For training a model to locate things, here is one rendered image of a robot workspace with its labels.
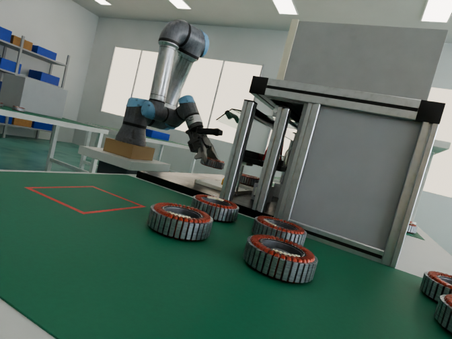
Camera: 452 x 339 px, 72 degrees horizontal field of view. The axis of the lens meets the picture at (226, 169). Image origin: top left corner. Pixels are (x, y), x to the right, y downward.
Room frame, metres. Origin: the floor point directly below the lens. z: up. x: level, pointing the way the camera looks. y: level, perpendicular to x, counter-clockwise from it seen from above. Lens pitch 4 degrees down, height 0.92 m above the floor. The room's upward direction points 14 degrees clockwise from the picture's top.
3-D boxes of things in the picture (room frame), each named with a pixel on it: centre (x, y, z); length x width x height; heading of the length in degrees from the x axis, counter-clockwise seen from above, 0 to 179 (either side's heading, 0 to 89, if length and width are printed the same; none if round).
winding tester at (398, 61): (1.05, -0.34, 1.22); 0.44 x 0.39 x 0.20; 156
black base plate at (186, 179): (1.19, -0.07, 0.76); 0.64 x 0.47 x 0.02; 156
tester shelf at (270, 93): (1.06, -0.35, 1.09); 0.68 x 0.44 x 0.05; 156
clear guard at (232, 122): (1.29, -0.11, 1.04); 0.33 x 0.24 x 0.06; 66
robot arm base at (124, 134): (1.56, 0.50, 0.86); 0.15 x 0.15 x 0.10
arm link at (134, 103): (1.56, 0.49, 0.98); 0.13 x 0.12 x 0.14; 135
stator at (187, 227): (0.54, 0.06, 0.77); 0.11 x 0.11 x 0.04
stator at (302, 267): (0.48, -0.12, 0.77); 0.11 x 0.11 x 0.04
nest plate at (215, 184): (1.08, -0.01, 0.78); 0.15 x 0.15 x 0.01; 66
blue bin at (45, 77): (6.76, 4.31, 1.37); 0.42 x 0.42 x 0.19; 67
